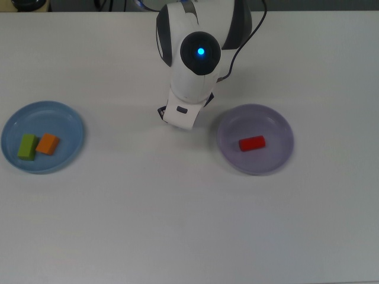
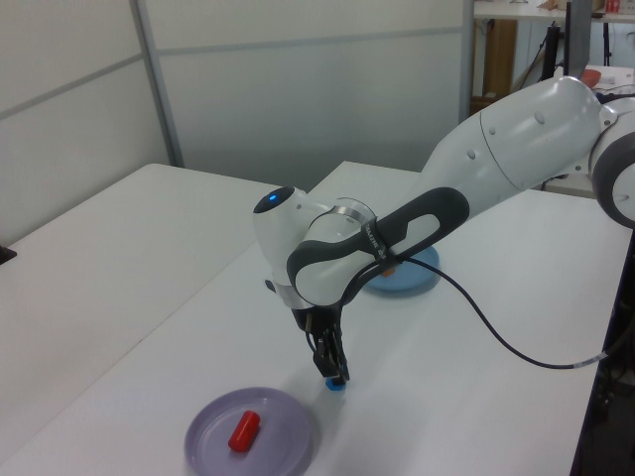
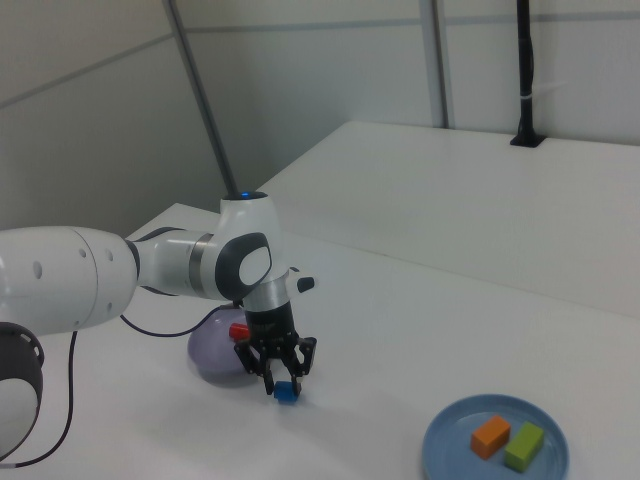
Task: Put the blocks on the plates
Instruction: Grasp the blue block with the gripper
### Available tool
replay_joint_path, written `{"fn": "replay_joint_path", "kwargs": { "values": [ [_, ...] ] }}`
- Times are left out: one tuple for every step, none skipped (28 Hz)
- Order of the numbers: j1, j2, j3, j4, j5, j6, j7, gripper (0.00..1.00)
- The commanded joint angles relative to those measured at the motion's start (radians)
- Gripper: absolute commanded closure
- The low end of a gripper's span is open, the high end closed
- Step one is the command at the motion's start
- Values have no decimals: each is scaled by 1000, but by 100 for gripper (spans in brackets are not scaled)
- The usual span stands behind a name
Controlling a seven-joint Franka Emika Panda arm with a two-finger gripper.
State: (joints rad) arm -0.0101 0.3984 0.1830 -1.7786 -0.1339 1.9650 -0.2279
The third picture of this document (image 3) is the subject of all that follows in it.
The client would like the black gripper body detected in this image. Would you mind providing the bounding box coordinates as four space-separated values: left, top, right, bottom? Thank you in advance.
244 300 302 358

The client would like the small blue block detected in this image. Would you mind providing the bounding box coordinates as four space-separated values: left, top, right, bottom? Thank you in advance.
273 380 302 404

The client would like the orange rectangular block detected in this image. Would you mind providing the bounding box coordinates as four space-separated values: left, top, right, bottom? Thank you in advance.
470 415 513 460

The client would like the green rectangular block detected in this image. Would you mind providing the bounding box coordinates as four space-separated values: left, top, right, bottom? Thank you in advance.
503 421 546 473

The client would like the purple plate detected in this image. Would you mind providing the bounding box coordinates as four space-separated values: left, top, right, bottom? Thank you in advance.
187 307 265 389

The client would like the blue plate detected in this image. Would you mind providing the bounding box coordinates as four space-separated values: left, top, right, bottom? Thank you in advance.
421 393 570 480

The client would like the black pole with base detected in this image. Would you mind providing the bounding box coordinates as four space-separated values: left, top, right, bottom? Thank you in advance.
509 0 547 149

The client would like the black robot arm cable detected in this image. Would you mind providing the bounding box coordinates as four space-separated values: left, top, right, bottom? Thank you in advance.
12 298 247 469

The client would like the grey partition post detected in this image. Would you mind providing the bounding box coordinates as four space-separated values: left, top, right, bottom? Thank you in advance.
163 0 240 197
428 0 457 129

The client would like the white cable tie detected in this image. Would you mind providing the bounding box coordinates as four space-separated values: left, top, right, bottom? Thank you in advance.
518 81 567 102

